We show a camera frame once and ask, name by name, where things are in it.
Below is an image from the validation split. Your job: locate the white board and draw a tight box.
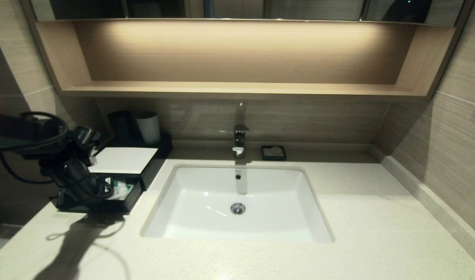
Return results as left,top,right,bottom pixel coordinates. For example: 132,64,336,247
89,147,159,175

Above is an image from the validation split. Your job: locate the packet with green square label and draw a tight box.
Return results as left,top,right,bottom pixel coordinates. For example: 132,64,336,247
107,178,134,201

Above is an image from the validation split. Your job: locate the chrome faucet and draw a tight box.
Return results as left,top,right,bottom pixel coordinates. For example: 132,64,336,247
232,125,250,160

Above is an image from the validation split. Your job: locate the black amenity box housing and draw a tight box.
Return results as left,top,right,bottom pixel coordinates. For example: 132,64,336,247
89,134,174,192

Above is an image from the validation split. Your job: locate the mirror cabinet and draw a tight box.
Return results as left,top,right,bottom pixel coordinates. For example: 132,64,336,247
31,0,465,27

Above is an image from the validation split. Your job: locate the black soap dish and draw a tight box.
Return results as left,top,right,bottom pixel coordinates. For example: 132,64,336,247
261,146,287,162

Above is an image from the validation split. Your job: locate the white sink basin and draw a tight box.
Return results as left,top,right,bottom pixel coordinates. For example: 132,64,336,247
140,164,335,244

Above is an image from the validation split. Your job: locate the wooden wall shelf niche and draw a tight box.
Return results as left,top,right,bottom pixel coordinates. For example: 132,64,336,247
22,19,473,102

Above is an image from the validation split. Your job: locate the black cylindrical cup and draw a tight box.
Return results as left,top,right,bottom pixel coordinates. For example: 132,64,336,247
107,111,139,142

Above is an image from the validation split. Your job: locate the grey plastic cup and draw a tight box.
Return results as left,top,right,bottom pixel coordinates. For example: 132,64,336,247
135,112,161,145

